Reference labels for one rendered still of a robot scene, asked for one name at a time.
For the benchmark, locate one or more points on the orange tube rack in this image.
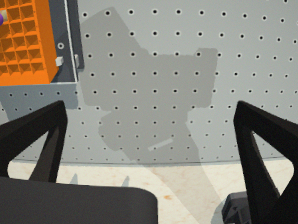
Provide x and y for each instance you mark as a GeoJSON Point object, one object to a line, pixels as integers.
{"type": "Point", "coordinates": [21, 11]}

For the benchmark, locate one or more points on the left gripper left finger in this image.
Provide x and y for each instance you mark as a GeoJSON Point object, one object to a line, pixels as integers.
{"type": "Point", "coordinates": [18, 134]}

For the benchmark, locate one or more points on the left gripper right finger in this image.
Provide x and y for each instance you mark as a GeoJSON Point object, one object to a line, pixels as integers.
{"type": "Point", "coordinates": [261, 191]}

